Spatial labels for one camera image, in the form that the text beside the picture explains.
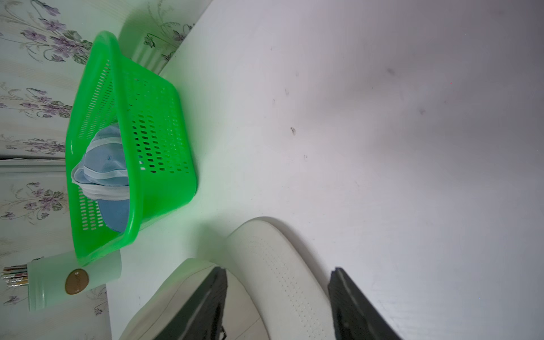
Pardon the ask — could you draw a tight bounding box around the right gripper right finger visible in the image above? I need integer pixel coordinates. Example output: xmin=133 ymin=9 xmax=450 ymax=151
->
xmin=327 ymin=267 xmax=401 ymax=340

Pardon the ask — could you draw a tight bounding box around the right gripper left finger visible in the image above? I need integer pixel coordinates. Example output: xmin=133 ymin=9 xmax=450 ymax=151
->
xmin=156 ymin=266 xmax=228 ymax=340

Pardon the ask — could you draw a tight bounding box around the white baseball cap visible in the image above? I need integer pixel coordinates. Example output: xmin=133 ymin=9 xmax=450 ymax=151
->
xmin=120 ymin=218 xmax=335 ymax=339

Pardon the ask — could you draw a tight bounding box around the blue baseball cap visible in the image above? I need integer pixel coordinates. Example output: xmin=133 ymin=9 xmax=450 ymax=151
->
xmin=71 ymin=123 xmax=130 ymax=233

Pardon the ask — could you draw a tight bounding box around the mint green pencil cup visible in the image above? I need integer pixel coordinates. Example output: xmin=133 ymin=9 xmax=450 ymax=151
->
xmin=27 ymin=251 xmax=122 ymax=312

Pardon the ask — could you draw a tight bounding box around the coloured pencils bundle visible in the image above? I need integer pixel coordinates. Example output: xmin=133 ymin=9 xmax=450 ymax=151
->
xmin=1 ymin=264 xmax=29 ymax=288

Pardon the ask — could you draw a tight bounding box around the green plastic basket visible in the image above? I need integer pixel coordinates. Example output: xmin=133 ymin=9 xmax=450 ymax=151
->
xmin=65 ymin=31 xmax=197 ymax=265

